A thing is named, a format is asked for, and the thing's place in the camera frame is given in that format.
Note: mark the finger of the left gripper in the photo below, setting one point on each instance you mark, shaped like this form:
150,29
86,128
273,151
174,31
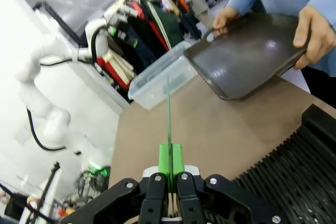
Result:
112,30
135,43

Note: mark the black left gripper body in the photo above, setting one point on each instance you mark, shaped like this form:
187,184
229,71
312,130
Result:
124,36

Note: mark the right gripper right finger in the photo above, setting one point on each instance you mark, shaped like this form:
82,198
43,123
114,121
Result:
187,197

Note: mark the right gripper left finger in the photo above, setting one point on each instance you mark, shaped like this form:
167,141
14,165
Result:
153,200

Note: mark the small dark green PCB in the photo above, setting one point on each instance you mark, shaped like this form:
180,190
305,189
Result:
169,119

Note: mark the black plastic tray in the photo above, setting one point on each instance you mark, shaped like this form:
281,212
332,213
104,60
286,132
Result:
244,58

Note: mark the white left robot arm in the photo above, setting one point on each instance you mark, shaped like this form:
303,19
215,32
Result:
52,119

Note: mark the person's right hand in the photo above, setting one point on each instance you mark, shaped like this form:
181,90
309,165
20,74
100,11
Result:
225,18

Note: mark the person's left hand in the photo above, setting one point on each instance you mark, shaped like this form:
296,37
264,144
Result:
317,35

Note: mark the dark green striped garment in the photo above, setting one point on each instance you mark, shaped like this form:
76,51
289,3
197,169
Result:
165,22

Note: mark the clear plastic box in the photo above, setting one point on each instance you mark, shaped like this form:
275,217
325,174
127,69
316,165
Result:
155,85

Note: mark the black slotted PCB rack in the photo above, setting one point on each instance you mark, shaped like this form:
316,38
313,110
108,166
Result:
296,171

